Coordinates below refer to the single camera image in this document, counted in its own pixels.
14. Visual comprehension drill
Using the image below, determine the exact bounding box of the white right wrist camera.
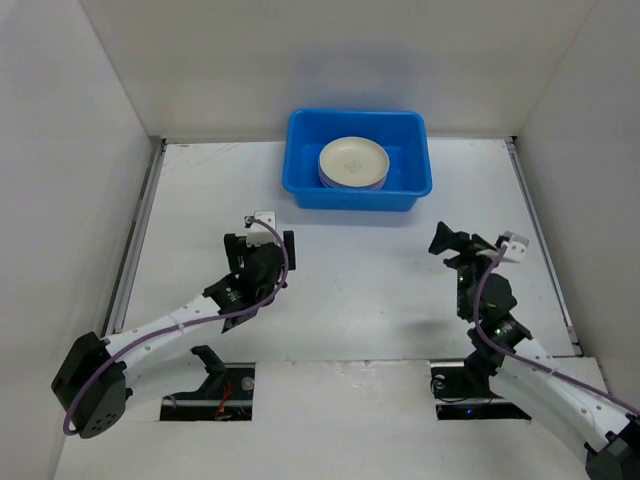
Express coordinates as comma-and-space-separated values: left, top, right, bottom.
496, 231, 529, 263

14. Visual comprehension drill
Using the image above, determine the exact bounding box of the cream plate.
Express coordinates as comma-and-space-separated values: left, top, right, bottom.
318, 136, 390, 186

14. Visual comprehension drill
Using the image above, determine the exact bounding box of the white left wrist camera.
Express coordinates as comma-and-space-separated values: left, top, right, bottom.
245, 211, 276, 247

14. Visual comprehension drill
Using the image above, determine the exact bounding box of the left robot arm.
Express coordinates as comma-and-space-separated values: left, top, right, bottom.
51, 217, 296, 439

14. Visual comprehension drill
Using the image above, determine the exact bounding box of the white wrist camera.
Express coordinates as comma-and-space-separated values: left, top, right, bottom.
245, 211, 276, 247
496, 231, 529, 263

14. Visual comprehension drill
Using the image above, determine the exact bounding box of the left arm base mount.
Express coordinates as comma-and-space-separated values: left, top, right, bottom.
159, 363, 256, 422

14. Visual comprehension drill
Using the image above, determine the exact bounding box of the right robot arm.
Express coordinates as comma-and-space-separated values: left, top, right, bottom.
428, 222, 639, 479

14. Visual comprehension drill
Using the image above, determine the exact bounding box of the small purple plate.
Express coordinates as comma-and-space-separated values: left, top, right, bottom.
318, 171, 387, 190

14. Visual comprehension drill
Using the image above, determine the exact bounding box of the blue plastic bin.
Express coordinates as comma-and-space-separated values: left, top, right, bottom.
282, 108, 433, 212

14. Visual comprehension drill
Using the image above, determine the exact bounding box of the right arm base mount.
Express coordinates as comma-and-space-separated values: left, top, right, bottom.
429, 361, 531, 421

